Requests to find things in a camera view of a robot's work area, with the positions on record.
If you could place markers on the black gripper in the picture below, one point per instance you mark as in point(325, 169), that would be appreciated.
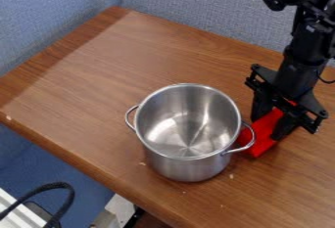
point(286, 89)

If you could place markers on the red block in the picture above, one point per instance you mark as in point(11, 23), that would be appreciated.
point(264, 128)

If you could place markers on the stainless steel metal pot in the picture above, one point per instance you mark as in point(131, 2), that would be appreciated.
point(188, 124)

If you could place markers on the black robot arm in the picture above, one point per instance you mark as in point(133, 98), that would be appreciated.
point(313, 45)

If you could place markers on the white box under table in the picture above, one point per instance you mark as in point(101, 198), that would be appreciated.
point(117, 213)

